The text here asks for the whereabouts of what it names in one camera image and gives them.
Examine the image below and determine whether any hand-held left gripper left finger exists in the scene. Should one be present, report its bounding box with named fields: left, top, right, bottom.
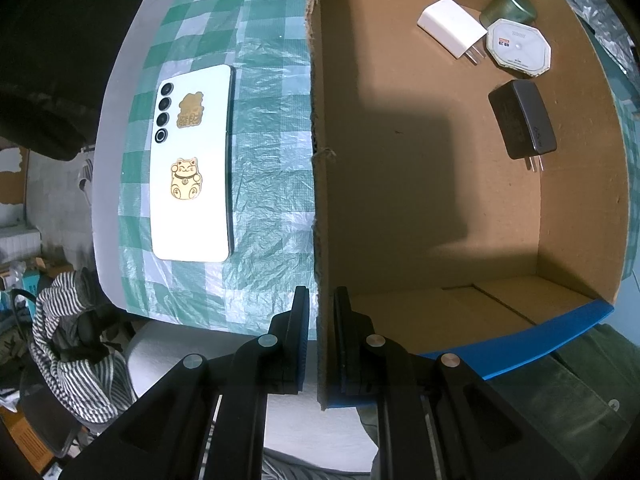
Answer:
left=59, top=285, right=311, bottom=480

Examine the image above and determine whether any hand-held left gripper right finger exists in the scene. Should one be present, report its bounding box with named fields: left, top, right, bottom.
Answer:
left=334, top=286, right=598, bottom=480

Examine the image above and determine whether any blue cardboard box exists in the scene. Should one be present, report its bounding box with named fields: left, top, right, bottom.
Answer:
left=304, top=0, right=632, bottom=411

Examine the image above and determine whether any black charger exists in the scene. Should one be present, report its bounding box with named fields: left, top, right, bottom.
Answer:
left=487, top=79, right=558, bottom=173

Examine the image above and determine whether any white charger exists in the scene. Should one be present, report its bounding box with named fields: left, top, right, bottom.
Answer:
left=417, top=0, right=488, bottom=66

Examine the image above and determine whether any white octagonal box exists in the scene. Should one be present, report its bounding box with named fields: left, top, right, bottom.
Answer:
left=485, top=17, right=552, bottom=78

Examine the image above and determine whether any round green metal tin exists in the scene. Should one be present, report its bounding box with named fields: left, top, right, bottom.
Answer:
left=479, top=0, right=538, bottom=28

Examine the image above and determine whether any large-check green plastic tablecloth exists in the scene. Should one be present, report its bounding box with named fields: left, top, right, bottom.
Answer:
left=115, top=0, right=640, bottom=333

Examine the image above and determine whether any white phone with gold stickers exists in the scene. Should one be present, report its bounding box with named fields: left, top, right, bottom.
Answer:
left=151, top=64, right=237, bottom=263

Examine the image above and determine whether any dark green bag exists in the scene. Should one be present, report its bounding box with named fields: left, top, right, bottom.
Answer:
left=490, top=325, right=640, bottom=480

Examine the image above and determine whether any striped cloth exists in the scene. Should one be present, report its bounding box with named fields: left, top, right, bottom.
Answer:
left=30, top=270, right=138, bottom=423

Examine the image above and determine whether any dark cloth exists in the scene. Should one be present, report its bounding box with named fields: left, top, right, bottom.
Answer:
left=0, top=0, right=156, bottom=161

